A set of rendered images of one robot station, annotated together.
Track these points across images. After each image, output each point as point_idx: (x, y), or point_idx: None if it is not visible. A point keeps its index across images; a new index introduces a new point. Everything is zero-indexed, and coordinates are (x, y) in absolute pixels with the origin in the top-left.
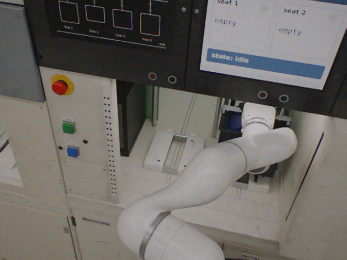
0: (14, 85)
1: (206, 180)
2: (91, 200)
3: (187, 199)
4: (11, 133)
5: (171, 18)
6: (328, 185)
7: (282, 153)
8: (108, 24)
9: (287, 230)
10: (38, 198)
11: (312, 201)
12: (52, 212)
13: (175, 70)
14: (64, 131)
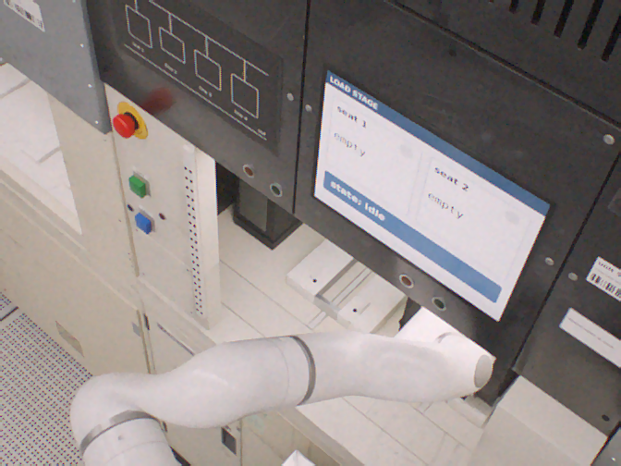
0: (69, 92)
1: (191, 398)
2: (168, 304)
3: (157, 413)
4: (67, 154)
5: (273, 101)
6: None
7: (420, 392)
8: (188, 67)
9: None
10: (101, 263)
11: None
12: (119, 294)
13: (281, 179)
14: (131, 189)
